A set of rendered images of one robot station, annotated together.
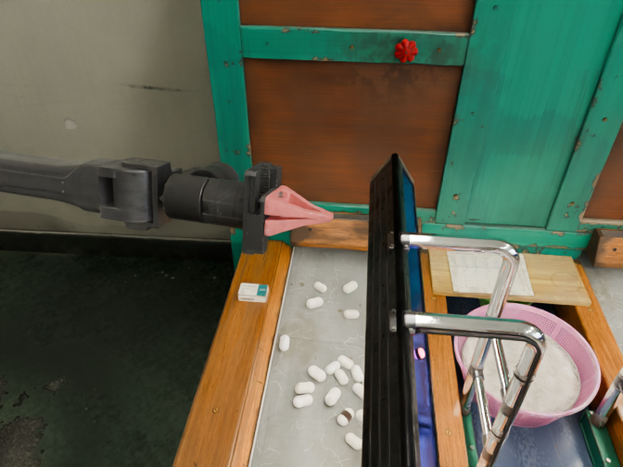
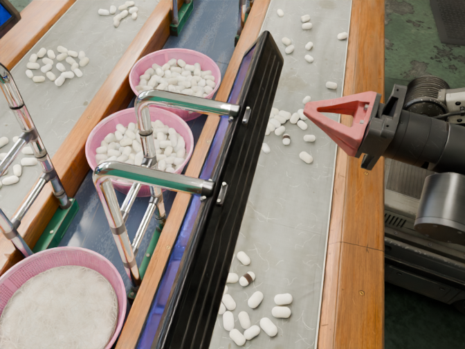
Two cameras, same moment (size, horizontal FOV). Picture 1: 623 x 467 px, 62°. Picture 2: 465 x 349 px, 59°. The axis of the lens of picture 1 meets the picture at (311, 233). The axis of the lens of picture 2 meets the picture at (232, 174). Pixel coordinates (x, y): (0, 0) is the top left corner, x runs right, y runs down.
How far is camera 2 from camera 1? 0.87 m
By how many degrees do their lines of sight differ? 90
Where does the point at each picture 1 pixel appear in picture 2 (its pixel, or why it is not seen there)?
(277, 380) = (306, 329)
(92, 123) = not seen: outside the picture
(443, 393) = (156, 280)
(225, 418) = (351, 284)
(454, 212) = not seen: outside the picture
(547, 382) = (46, 296)
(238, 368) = (348, 336)
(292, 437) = (292, 271)
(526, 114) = not seen: outside the picture
